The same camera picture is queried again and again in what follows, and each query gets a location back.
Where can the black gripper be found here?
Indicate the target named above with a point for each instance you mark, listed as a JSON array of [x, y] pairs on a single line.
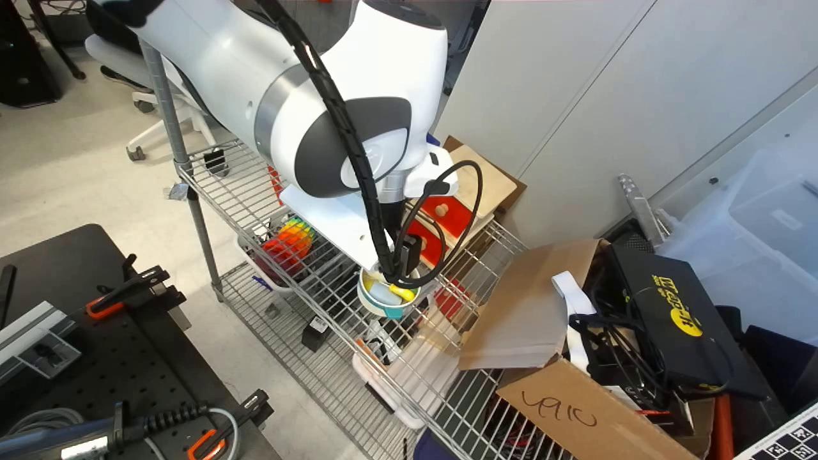
[[407, 252]]

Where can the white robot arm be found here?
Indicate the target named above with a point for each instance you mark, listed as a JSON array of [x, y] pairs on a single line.
[[231, 77]]

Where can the red round toy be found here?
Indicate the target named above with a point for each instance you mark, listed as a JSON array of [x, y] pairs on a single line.
[[452, 301]]

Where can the rainbow stacking toy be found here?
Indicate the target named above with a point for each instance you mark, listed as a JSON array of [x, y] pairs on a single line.
[[290, 243]]

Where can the dark blue bucket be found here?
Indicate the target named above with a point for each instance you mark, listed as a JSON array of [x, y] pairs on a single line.
[[431, 445]]

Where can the black binder clip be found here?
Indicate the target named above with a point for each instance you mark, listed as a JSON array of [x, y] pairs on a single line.
[[217, 160]]

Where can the cardboard box with black writing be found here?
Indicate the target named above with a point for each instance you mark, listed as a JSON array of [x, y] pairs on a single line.
[[589, 418]]

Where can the black bag with yellow logo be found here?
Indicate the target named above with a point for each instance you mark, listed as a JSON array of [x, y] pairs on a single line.
[[674, 307]]

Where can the white office chair base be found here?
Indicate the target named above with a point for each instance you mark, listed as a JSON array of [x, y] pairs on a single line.
[[157, 129]]

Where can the orange and black clamp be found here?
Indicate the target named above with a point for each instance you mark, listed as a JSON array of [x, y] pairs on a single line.
[[205, 443], [120, 296]]

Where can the black perforated table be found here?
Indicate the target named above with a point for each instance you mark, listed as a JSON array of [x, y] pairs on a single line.
[[112, 367]]

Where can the clear plastic storage tub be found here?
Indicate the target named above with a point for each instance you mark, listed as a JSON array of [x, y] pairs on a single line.
[[757, 238]]

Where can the aluminium extrusion bar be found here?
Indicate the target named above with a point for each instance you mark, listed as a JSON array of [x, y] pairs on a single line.
[[35, 333]]

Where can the black and white grid board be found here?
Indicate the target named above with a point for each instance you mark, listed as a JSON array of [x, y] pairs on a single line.
[[784, 438]]

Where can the perforated metal rail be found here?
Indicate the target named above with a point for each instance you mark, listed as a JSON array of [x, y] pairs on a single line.
[[644, 207]]

